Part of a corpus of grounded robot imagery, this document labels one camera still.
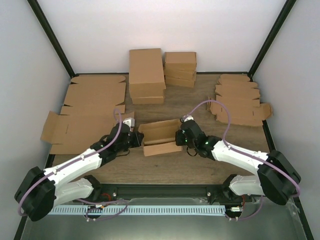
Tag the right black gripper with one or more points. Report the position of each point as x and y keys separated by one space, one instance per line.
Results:
x=179 y=141

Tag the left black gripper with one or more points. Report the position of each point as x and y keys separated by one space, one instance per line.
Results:
x=138 y=141

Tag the small cardboard box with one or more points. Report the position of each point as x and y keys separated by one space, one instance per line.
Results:
x=159 y=137

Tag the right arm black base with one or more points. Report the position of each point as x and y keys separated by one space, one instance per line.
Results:
x=221 y=193

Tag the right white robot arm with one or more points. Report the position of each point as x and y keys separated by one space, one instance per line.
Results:
x=272 y=175

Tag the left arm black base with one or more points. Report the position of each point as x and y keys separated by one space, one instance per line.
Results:
x=107 y=192

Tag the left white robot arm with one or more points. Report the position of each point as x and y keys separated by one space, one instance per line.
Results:
x=43 y=189

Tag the bottom large folded box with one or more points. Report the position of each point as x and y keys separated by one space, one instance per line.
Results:
x=153 y=100

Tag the large folded box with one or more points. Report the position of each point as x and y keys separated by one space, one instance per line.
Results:
x=153 y=100
x=146 y=73

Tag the bottom small folded box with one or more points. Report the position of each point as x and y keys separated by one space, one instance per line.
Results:
x=179 y=82

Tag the small folded box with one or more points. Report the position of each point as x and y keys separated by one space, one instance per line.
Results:
x=186 y=74
x=179 y=82
x=180 y=60

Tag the middle small folded box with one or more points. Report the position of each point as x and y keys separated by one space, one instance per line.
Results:
x=186 y=74

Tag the top large folded box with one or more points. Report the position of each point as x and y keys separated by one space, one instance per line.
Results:
x=146 y=73

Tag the top small folded box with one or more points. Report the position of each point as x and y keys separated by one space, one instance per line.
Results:
x=180 y=60

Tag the large flat cardboard blank stack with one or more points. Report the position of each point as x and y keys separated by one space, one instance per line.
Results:
x=86 y=114

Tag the small flat cardboard blank stack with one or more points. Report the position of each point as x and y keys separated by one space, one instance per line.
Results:
x=237 y=95

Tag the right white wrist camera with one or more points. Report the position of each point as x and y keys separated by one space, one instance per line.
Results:
x=186 y=118

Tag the black front frame rail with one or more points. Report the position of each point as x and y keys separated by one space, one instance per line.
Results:
x=134 y=191

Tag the light blue slotted cable duct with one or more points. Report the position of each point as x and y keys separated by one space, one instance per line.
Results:
x=142 y=210

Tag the left black frame post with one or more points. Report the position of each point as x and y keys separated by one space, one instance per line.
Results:
x=42 y=19

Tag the black frame post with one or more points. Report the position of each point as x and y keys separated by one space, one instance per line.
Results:
x=42 y=19
x=280 y=20

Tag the right black frame post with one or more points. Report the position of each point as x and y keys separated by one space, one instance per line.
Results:
x=280 y=20

